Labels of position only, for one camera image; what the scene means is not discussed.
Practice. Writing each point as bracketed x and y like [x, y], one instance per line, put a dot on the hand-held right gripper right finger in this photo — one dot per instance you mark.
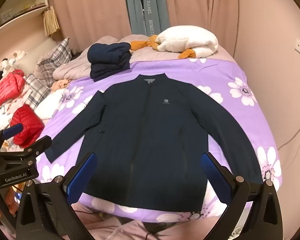
[214, 177]

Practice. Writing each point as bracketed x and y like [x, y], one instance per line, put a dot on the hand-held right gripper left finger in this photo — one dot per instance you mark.
[81, 177]

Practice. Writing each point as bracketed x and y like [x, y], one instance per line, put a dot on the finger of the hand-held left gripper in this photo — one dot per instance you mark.
[41, 142]
[13, 130]

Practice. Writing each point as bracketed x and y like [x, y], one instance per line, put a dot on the navy zip jacket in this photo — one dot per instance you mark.
[145, 130]

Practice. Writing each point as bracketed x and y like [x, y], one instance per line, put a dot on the stack of folded navy clothes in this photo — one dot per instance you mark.
[107, 57]

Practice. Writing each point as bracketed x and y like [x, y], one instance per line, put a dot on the folded red down jacket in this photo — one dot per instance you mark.
[27, 122]

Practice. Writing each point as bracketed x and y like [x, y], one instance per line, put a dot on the pink cloth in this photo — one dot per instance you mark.
[17, 102]

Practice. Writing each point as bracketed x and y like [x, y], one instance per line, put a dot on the white cloth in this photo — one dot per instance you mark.
[50, 105]

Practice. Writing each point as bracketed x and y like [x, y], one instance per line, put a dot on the plaid pillow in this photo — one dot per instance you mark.
[37, 90]
[55, 55]

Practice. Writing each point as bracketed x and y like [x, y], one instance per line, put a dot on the pink plush toy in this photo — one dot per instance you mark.
[110, 227]

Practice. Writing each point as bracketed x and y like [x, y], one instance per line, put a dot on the peach cloth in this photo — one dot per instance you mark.
[60, 85]

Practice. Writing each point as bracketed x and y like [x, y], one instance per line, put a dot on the white plush toys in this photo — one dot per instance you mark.
[15, 56]

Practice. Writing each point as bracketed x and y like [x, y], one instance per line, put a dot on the grey quilt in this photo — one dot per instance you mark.
[72, 67]

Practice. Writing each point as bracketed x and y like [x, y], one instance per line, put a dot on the purple floral blanket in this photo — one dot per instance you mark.
[214, 80]

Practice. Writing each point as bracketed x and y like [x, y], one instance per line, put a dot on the beige curtain tassel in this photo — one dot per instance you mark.
[51, 22]

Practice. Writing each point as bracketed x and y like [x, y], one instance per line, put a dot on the white plush goose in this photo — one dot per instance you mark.
[187, 40]

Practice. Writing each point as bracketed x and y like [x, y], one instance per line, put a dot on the pink curtain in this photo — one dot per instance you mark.
[90, 10]
[202, 5]

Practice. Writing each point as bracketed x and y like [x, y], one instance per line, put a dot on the grey-green curtain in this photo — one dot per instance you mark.
[150, 5]

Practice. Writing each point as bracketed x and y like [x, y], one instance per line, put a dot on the white wall shelf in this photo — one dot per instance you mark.
[22, 15]

